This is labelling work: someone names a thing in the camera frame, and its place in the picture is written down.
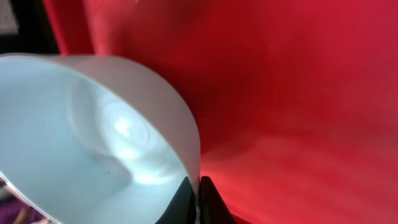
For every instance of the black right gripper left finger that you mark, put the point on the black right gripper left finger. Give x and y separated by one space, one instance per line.
182 207

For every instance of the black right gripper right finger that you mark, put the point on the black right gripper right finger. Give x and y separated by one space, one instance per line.
213 209

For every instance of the light blue bowl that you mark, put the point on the light blue bowl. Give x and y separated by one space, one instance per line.
94 139

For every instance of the red plastic tray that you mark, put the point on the red plastic tray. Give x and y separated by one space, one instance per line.
295 100

